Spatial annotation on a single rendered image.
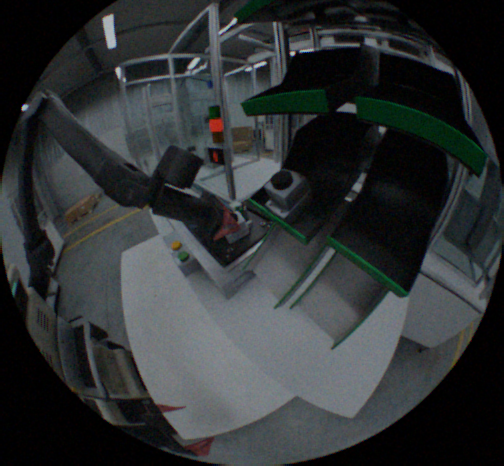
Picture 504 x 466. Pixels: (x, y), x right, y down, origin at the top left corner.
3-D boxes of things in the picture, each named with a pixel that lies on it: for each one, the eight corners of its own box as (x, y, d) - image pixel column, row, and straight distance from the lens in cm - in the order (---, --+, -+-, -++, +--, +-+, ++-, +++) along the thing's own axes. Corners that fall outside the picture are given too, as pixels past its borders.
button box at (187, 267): (185, 278, 57) (178, 268, 52) (167, 246, 72) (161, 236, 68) (201, 267, 57) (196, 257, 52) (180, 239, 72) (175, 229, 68)
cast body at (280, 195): (288, 229, 23) (275, 199, 17) (270, 215, 25) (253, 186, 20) (320, 193, 26) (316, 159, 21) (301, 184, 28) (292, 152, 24)
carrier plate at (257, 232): (227, 267, 48) (226, 263, 46) (194, 232, 64) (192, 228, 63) (275, 229, 58) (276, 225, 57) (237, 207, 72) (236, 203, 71)
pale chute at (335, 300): (335, 341, 39) (331, 350, 35) (296, 303, 38) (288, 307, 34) (416, 233, 38) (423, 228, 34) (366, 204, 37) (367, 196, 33)
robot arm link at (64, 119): (48, 114, 58) (27, 108, 53) (60, 95, 57) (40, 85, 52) (144, 202, 36) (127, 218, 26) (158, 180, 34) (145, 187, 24)
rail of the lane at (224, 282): (228, 300, 53) (220, 286, 43) (158, 206, 120) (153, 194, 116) (240, 290, 53) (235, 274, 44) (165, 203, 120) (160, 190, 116)
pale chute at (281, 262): (284, 305, 38) (274, 309, 34) (252, 269, 42) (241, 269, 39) (357, 205, 35) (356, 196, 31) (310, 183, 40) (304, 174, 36)
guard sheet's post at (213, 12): (232, 201, 76) (212, 6, 90) (228, 199, 78) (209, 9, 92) (236, 198, 78) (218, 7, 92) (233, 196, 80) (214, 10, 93)
